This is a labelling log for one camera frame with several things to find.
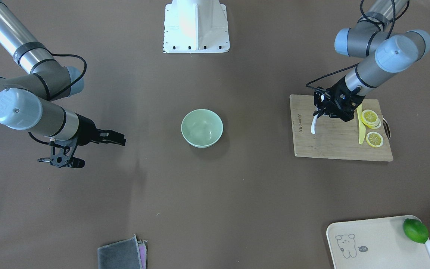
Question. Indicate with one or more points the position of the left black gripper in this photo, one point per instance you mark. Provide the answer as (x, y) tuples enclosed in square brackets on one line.
[(345, 114)]

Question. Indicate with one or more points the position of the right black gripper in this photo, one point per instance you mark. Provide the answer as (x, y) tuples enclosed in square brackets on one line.
[(87, 131)]

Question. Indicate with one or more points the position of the white ceramic spoon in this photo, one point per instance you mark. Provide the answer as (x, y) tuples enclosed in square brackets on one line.
[(313, 125)]

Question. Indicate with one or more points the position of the light green bowl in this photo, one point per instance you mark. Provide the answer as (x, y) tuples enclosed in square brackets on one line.
[(202, 128)]

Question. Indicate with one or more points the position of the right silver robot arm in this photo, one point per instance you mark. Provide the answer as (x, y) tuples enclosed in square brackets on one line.
[(27, 101)]

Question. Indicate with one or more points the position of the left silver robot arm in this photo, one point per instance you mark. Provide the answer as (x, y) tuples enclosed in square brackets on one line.
[(384, 54)]

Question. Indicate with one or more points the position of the wooden cutting board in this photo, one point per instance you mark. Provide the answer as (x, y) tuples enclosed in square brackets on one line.
[(333, 138)]

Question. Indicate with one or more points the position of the yellow plastic knife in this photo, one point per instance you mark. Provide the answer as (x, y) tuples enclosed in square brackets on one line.
[(362, 128)]

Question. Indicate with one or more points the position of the lemon slice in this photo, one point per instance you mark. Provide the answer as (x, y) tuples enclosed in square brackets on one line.
[(374, 139), (370, 119)]

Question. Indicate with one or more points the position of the grey folded cloth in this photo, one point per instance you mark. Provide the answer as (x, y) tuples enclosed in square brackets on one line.
[(126, 254)]

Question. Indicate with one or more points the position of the cream rabbit tray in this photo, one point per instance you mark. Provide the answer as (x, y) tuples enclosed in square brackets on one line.
[(376, 244)]

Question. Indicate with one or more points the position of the green lime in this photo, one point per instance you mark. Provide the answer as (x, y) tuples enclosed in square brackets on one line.
[(415, 230)]

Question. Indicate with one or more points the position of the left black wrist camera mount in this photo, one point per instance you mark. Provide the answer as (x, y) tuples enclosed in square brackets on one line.
[(321, 98)]

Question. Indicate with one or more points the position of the white pedestal column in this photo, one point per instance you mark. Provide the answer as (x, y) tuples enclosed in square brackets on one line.
[(196, 26)]

